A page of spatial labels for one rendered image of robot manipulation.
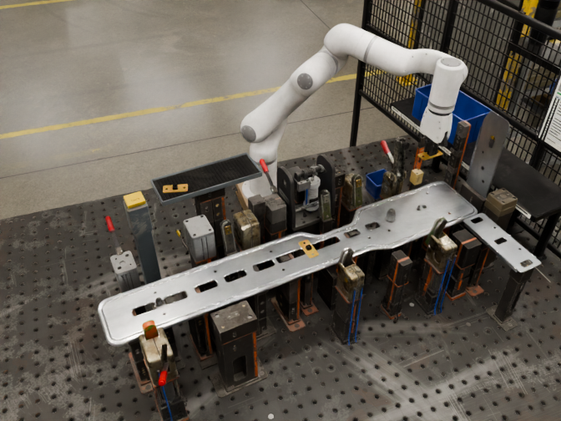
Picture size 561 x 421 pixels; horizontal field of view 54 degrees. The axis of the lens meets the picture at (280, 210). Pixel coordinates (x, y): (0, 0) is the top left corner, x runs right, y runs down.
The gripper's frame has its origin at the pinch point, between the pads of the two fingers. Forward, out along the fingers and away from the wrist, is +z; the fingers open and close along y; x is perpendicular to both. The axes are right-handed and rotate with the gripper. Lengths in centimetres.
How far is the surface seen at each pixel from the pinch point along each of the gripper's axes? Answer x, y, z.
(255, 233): -61, -11, 24
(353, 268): -40.1, 18.1, 22.9
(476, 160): 26.7, -2.4, 15.6
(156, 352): -106, 21, 21
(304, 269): -52, 8, 27
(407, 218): -6.5, 2.7, 27.5
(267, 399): -77, 29, 57
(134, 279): -104, -12, 27
